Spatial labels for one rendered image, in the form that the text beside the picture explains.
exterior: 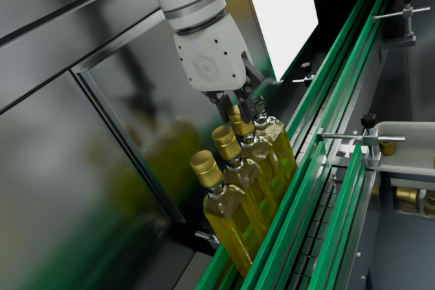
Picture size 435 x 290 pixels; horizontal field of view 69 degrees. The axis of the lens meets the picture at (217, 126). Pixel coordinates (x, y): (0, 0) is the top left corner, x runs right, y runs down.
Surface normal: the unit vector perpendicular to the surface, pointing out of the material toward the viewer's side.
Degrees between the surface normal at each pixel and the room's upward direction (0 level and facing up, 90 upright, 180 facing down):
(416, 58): 90
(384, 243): 0
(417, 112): 90
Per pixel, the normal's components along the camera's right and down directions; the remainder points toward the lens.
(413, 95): -0.49, 0.62
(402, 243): -0.36, -0.78
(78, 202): 0.79, 0.03
